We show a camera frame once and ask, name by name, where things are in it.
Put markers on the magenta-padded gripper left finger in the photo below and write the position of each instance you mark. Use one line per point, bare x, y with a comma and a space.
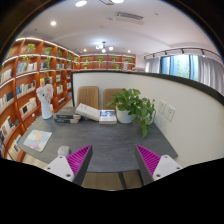
72, 167

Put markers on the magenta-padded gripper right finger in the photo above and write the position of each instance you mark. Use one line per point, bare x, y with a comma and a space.
153, 166

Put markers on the grey computer mouse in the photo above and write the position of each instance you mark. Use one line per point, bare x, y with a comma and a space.
64, 151

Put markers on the colourful mouse pad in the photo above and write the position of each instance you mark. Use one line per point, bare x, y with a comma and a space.
37, 140

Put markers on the dark book stack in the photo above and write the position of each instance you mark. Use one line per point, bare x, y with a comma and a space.
67, 115

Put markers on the white leaning book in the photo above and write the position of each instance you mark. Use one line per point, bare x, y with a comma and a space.
88, 112

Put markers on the blue-white book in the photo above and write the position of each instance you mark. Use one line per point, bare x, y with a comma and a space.
107, 117

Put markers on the green potted plant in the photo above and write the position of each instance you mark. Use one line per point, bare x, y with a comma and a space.
141, 109

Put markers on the left tan chair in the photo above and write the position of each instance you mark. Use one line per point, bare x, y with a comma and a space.
88, 95

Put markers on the tan chair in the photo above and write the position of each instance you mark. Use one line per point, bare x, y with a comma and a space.
88, 95
108, 97

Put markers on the white vase with flowers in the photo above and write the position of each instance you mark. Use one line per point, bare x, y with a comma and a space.
44, 94

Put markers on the right tan chair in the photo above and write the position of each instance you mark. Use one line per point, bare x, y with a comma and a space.
108, 97

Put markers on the grey window curtain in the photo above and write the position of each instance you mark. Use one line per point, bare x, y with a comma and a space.
197, 68

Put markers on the orange wooden bookshelf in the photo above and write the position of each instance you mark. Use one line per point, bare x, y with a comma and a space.
31, 62

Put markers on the ceiling pendant lamp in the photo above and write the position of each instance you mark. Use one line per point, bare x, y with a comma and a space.
103, 48

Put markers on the ceiling air vent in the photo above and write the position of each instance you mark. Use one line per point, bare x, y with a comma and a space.
128, 17

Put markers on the right wall socket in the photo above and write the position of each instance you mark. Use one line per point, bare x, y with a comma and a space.
169, 112

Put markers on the wall socket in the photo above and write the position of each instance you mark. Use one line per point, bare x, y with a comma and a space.
162, 106
169, 112

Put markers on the left wall socket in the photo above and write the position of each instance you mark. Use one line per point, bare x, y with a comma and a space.
162, 106

